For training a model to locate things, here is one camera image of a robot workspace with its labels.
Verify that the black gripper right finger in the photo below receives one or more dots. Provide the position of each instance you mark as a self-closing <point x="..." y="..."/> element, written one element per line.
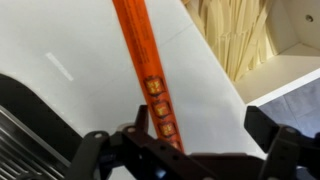
<point x="286" y="147"/>

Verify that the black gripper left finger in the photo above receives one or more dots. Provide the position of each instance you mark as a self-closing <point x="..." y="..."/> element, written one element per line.
<point x="144" y="157"/>

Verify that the orange stick packet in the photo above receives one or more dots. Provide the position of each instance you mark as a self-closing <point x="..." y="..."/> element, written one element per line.
<point x="137" y="30"/>

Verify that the open white wooden drawer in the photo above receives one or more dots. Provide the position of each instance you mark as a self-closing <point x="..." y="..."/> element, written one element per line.
<point x="293" y="26"/>

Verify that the wooden stirrers in drawer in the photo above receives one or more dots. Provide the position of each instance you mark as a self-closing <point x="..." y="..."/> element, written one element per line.
<point x="235" y="30"/>

